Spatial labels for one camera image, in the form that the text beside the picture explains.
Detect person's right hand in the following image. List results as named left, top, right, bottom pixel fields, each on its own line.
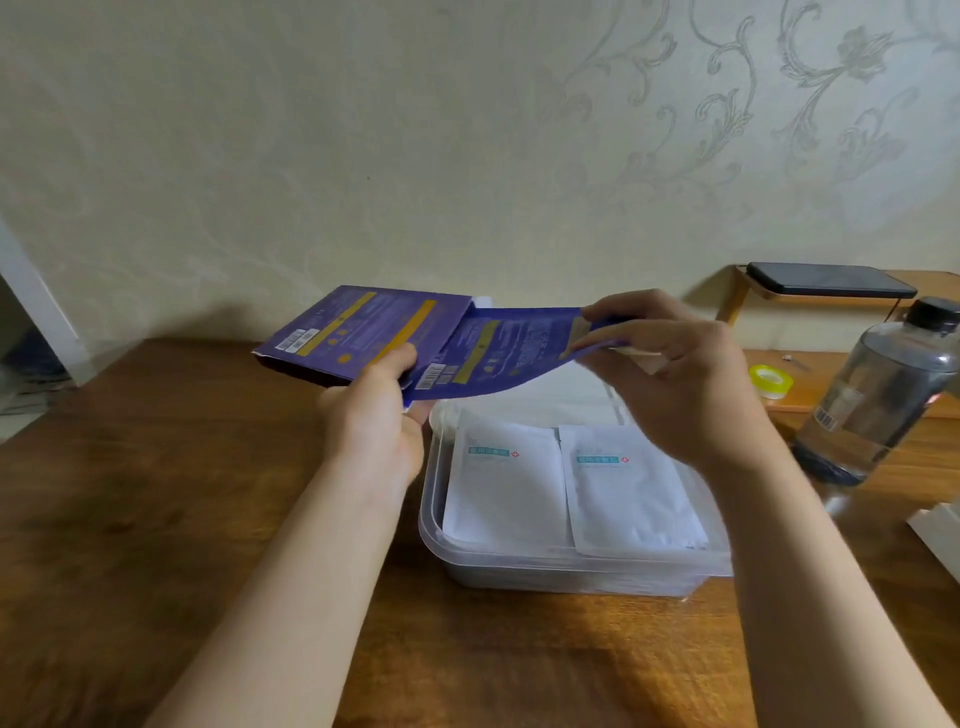
left=569, top=288, right=781, bottom=481

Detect person's left hand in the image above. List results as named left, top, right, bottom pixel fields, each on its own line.
left=316, top=343, right=436, bottom=489

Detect purple box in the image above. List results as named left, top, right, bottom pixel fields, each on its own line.
left=252, top=284, right=475, bottom=410

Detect white container lid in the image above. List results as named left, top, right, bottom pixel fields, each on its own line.
left=431, top=359, right=635, bottom=429

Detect blue mask sachet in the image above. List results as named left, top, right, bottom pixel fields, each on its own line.
left=401, top=305, right=631, bottom=410

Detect clear plastic container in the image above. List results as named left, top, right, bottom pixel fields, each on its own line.
left=417, top=397, right=734, bottom=599

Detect white box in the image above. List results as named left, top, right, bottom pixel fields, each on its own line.
left=907, top=500, right=960, bottom=585

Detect person's right forearm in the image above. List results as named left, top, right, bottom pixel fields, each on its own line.
left=704, top=442, right=954, bottom=728

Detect person's left forearm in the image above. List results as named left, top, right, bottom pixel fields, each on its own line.
left=146, top=449, right=421, bottom=728

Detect yellow tape roll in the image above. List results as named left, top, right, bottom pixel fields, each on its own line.
left=748, top=364, right=795, bottom=401

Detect small wooden desk shelf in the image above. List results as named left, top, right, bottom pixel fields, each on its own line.
left=716, top=266, right=960, bottom=420

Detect black smartphone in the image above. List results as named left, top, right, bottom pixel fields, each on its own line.
left=746, top=261, right=919, bottom=298

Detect clear bottle with black cap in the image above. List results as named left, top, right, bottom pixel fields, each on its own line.
left=791, top=296, right=960, bottom=487

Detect dark blue bundle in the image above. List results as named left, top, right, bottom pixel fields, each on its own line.
left=7, top=333, right=73, bottom=384

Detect white papers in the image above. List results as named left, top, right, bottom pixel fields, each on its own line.
left=0, top=382, right=76, bottom=421

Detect white bookshelf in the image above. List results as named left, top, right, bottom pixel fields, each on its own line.
left=0, top=217, right=95, bottom=388

